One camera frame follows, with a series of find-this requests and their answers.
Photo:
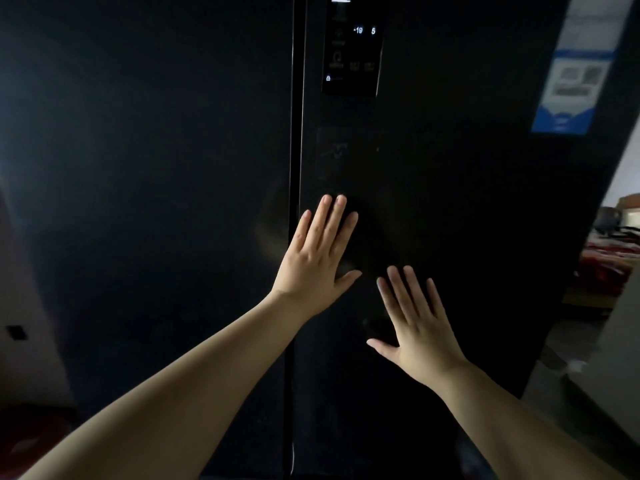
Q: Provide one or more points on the person's left hand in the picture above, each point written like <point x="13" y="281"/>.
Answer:
<point x="307" y="274"/>

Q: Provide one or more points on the person's right hand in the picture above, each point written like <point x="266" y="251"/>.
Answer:
<point x="425" y="344"/>

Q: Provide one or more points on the person's left little finger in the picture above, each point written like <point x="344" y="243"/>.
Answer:
<point x="302" y="230"/>

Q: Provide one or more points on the person's left thumb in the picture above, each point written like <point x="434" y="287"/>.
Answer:
<point x="348" y="281"/>

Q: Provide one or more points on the person's right middle finger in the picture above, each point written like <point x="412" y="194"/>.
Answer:
<point x="400" y="294"/>

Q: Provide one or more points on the person's right thumb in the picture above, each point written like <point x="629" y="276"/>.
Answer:
<point x="382" y="347"/>

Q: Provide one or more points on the person's left middle finger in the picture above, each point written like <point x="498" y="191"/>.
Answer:
<point x="334" y="222"/>

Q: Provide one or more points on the person's right little finger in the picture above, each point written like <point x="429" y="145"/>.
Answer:
<point x="436" y="299"/>

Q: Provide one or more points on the person's left forearm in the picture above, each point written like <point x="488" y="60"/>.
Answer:
<point x="190" y="394"/>

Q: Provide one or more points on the person's right forearm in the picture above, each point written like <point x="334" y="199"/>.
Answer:
<point x="510" y="429"/>

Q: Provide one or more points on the black refrigerator door with display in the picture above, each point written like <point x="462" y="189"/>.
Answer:
<point x="450" y="194"/>

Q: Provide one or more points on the plain black refrigerator door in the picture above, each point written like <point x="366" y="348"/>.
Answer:
<point x="150" y="194"/>

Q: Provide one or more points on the refrigerator control display panel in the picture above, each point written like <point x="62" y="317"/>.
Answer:
<point x="352" y="49"/>

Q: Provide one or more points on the red patterned cloth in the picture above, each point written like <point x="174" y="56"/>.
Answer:
<point x="607" y="264"/>

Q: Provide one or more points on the blue and white label sticker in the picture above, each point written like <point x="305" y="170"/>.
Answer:
<point x="575" y="69"/>

